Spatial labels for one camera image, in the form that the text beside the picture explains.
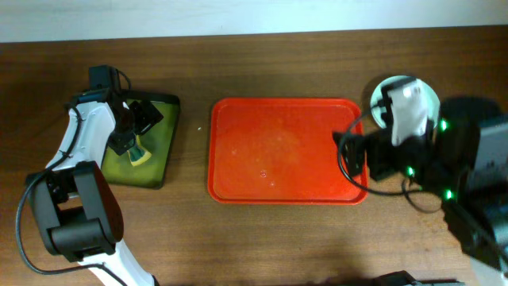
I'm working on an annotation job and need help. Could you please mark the green and yellow sponge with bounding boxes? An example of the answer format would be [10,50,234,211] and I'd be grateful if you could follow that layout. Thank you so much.
[127,135,152,167]

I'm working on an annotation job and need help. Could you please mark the pale green plate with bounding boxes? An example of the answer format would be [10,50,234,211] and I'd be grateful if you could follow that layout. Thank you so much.
[370,75,441,129]

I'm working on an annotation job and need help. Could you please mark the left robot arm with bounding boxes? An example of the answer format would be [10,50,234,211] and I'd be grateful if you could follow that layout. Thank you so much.
[15,65,163,285]

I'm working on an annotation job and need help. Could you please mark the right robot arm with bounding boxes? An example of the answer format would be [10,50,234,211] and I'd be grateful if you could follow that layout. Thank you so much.
[333,75,507,285]

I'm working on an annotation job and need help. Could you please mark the black tray with green liquid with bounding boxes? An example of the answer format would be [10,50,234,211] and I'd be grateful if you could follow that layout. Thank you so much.
[102,91,180,189]

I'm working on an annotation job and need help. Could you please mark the red plastic serving tray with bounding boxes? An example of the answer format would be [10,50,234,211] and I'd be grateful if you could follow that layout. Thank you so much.
[207,98,368,205]

